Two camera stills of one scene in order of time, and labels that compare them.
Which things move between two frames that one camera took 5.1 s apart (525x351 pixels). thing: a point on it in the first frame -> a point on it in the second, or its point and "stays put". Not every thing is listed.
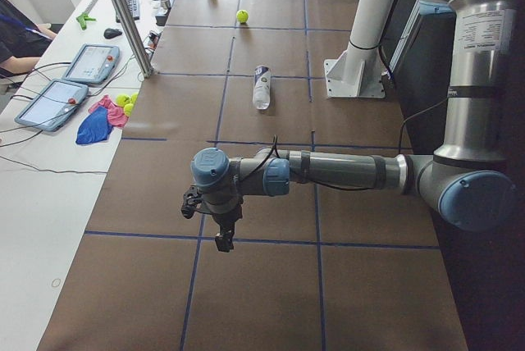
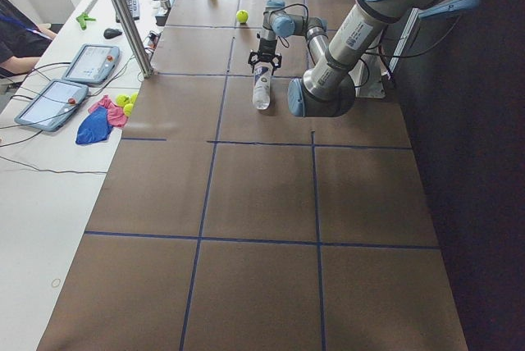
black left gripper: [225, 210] -> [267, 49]
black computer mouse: [111, 33] stays put
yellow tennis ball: [243, 15] stays put
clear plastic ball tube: [262, 87] stays put
